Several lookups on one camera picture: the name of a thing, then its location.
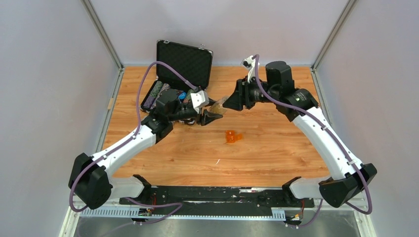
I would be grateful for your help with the orange pill organizer box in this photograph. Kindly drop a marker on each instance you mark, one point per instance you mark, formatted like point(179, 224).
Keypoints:
point(232, 136)

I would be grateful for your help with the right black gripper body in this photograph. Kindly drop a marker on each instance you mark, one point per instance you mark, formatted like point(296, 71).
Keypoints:
point(251, 92)

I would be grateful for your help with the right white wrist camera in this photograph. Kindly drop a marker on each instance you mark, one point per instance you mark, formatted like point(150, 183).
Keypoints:
point(251, 66)

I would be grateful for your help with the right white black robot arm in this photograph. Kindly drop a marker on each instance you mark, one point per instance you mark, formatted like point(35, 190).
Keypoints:
point(348, 176)

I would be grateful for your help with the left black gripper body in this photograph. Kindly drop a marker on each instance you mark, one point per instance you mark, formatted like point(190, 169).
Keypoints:
point(201, 120)

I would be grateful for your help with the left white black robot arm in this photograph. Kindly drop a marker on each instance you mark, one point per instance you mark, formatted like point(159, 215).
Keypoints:
point(91, 178)

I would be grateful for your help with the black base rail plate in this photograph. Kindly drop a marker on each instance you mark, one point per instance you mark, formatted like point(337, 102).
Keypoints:
point(219, 202)

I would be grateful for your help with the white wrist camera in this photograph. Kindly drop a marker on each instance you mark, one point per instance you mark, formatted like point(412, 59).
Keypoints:
point(199, 99)
point(251, 66)

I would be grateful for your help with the clear pill bottle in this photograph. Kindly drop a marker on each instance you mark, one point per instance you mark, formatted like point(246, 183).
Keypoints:
point(217, 107)

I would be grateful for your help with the black poker chip case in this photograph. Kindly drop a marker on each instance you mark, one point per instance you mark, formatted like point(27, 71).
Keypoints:
point(193, 63)

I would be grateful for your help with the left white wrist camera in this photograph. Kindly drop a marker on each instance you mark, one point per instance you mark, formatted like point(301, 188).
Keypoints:
point(199, 99)

